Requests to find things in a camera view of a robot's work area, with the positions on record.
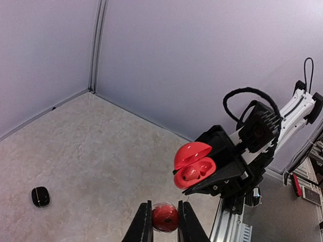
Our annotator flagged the smartphone on bench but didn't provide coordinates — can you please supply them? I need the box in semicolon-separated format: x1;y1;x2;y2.
302;187;322;206

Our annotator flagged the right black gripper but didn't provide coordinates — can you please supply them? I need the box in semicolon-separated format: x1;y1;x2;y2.
182;125;265;209

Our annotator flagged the red earbud charging case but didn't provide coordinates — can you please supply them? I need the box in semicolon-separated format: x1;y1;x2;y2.
174;142;217;190

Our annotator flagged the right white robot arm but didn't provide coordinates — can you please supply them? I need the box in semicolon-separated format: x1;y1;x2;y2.
173;81;322;206

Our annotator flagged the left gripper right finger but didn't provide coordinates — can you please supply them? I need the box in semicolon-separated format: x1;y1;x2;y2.
178;201;210;242

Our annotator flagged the black earbud charging case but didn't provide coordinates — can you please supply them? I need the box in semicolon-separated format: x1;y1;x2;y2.
31;187;50;208

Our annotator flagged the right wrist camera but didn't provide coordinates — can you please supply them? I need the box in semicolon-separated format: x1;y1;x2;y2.
236;100;281;153

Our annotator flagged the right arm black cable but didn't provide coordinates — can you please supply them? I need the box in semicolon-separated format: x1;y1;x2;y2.
223;57;315;127

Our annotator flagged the red black tool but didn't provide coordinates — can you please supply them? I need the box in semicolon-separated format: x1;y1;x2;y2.
290;174;302;197

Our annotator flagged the right aluminium frame post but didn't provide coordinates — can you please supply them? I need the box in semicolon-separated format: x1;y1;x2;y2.
88;0;109;93

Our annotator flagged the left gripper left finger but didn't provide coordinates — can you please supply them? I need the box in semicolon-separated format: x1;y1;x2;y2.
122;200;153;242

